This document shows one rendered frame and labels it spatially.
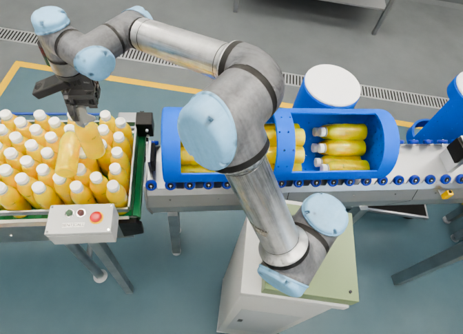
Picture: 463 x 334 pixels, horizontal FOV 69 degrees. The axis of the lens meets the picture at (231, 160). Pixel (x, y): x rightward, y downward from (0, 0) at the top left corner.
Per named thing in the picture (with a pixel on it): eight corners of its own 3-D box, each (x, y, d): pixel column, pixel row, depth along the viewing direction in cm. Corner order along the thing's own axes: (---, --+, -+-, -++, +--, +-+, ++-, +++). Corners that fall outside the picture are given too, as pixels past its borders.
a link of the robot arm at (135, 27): (310, 41, 59) (126, -8, 81) (277, 74, 54) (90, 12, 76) (306, 94, 68) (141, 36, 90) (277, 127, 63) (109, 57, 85)
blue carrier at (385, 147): (371, 189, 146) (409, 158, 121) (165, 193, 134) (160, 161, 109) (355, 132, 159) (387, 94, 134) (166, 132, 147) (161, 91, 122)
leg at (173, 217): (180, 255, 215) (178, 217, 162) (171, 255, 214) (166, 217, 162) (180, 246, 218) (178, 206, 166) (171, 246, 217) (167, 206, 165)
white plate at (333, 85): (294, 71, 166) (293, 73, 167) (326, 112, 153) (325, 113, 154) (339, 58, 174) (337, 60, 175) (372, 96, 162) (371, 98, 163)
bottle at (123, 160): (134, 169, 143) (127, 144, 128) (132, 184, 140) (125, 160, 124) (117, 169, 143) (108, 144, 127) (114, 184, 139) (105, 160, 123)
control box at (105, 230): (116, 242, 116) (110, 231, 107) (54, 244, 113) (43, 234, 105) (119, 215, 121) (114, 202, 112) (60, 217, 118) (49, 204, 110)
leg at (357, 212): (328, 248, 228) (370, 211, 176) (320, 248, 227) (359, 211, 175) (326, 239, 231) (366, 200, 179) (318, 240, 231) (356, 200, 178)
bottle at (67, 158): (57, 167, 109) (65, 122, 119) (51, 177, 114) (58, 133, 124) (80, 171, 114) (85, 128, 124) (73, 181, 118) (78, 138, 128)
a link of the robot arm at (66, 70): (43, 65, 80) (50, 42, 84) (50, 79, 84) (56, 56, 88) (76, 65, 81) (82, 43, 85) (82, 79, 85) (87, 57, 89)
